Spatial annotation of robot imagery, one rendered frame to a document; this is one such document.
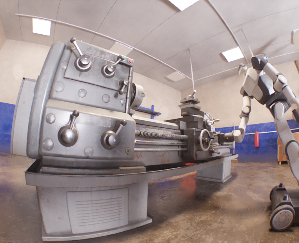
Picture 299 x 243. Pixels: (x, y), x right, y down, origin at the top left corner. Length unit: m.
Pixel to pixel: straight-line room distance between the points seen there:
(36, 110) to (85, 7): 2.95
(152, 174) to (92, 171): 0.38
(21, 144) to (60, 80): 3.46
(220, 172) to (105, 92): 2.14
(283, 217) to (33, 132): 1.63
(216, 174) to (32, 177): 2.41
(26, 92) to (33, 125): 3.55
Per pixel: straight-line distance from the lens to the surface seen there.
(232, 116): 5.52
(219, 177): 2.47
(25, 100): 4.28
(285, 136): 1.26
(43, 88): 0.85
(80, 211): 0.87
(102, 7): 3.39
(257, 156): 5.25
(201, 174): 2.61
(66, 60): 0.92
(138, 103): 1.22
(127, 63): 1.02
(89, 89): 0.86
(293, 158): 1.23
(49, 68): 0.90
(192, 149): 1.26
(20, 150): 4.21
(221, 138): 1.29
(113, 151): 0.72
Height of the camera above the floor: 0.64
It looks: 10 degrees up
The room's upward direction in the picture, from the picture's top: 2 degrees clockwise
